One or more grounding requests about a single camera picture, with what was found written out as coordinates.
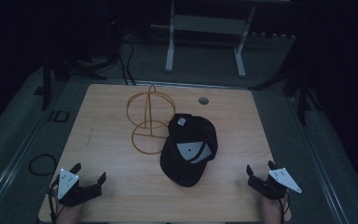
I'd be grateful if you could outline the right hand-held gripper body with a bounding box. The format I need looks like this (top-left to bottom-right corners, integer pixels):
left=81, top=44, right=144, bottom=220
left=247, top=167, right=303, bottom=201

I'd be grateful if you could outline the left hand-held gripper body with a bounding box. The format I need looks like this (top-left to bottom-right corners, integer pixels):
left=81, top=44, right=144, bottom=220
left=55, top=168, right=103, bottom=208

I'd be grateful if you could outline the black baseball cap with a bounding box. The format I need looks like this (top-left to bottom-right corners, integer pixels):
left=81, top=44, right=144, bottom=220
left=159, top=113, right=219, bottom=188

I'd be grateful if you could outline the gold wire hat stand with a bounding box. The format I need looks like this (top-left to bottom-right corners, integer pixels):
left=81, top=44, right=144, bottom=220
left=126, top=84, right=177, bottom=156

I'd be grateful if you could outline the person's left hand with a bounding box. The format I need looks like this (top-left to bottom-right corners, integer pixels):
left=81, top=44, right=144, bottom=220
left=54, top=194, right=84, bottom=224

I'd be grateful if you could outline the person's right hand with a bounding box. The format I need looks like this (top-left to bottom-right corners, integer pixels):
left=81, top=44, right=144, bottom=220
left=260, top=194, right=285, bottom=224

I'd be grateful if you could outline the black tripod stand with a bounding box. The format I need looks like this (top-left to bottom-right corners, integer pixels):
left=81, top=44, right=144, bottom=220
left=248, top=40, right=324, bottom=127
left=34, top=52, right=108, bottom=111

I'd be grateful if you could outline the left hand-held gripper cable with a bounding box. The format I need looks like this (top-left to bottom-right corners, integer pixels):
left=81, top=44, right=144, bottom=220
left=48, top=175, right=68, bottom=224

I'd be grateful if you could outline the hand-held gripper cable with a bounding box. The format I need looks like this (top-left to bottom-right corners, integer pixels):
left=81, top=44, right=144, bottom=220
left=48, top=175, right=68, bottom=224
left=278, top=191, right=292, bottom=224

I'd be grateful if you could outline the right hand-held gripper cable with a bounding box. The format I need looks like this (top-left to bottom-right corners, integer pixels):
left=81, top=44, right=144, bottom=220
left=278, top=191, right=292, bottom=224

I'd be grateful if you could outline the black coiled cable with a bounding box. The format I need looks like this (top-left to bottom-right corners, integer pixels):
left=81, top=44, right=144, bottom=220
left=28, top=153, right=59, bottom=177

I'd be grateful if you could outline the black floor cable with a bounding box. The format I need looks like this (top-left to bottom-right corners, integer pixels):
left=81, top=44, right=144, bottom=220
left=116, top=36, right=137, bottom=86

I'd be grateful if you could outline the white metal table frame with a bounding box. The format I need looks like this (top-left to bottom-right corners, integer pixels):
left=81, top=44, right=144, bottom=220
left=150, top=0, right=257, bottom=78

